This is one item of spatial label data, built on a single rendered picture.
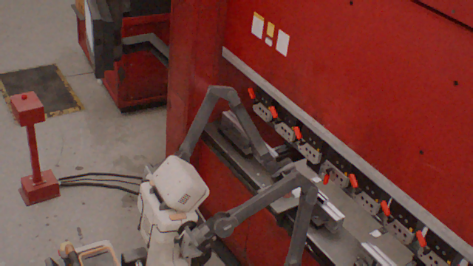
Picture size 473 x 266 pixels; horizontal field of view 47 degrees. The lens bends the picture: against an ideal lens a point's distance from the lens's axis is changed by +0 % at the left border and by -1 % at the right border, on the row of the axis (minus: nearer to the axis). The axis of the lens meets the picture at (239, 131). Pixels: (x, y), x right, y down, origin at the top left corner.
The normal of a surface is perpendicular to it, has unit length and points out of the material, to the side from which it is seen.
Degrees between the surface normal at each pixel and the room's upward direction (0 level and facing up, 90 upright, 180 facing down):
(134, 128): 0
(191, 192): 90
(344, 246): 0
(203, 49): 90
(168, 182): 48
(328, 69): 90
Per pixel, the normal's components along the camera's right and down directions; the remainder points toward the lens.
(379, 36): -0.82, 0.26
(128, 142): 0.11, -0.80
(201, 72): 0.56, 0.53
